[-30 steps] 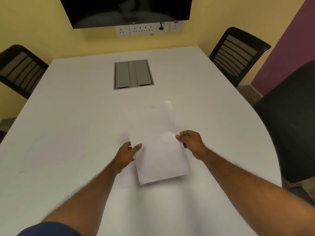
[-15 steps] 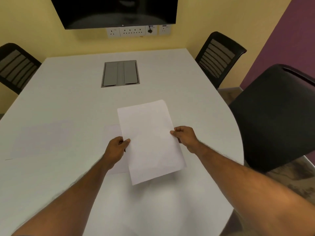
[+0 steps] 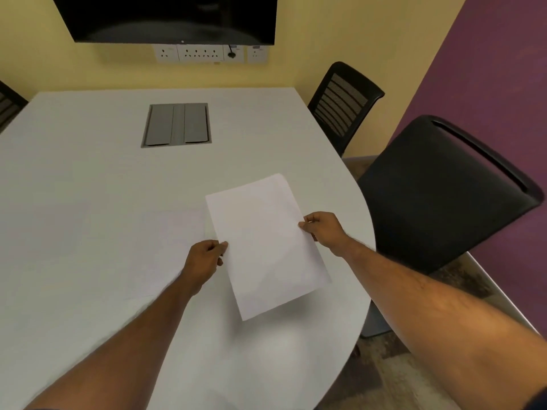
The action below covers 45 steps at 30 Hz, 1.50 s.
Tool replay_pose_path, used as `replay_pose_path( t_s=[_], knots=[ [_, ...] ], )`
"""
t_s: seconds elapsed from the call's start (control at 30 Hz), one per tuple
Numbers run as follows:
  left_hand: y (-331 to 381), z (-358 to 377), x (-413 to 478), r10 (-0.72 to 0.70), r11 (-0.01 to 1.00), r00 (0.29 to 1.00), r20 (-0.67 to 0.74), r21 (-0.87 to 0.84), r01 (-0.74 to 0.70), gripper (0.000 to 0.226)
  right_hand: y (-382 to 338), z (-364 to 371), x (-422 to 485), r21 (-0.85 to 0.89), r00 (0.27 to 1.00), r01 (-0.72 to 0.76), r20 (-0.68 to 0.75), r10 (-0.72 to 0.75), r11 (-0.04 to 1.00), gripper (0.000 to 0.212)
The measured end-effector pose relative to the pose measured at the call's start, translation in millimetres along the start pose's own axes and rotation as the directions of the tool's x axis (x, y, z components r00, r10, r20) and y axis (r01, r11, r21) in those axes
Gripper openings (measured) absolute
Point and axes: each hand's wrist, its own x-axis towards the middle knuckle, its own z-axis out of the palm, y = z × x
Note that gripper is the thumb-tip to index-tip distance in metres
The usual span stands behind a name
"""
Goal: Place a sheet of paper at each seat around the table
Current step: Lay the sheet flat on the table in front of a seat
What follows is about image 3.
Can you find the person's left hand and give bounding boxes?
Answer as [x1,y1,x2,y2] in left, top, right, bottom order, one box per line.
[181,240,229,297]

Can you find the person's right hand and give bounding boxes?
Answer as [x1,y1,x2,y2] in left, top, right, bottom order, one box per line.
[298,212,352,257]

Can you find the white paper sheet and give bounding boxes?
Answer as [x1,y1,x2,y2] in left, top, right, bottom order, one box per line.
[205,173,332,322]
[128,210,210,300]

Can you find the person's left forearm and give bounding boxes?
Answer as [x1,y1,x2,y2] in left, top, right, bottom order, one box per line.
[23,275,201,410]

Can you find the person's right forearm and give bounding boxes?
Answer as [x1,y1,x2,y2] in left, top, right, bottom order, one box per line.
[331,237,547,410]

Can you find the black mesh office chair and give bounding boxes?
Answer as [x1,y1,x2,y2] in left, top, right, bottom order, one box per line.
[0,80,29,134]
[308,61,385,158]

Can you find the black padded office chair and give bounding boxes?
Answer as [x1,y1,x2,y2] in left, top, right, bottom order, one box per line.
[357,115,544,338]

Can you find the grey table cable hatch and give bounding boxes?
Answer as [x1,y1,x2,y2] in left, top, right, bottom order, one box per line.
[141,103,212,148]

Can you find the white wall socket panel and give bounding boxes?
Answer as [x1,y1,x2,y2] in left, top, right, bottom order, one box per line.
[152,44,270,64]

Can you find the black wall television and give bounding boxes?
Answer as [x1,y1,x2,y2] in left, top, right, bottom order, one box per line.
[50,0,278,46]

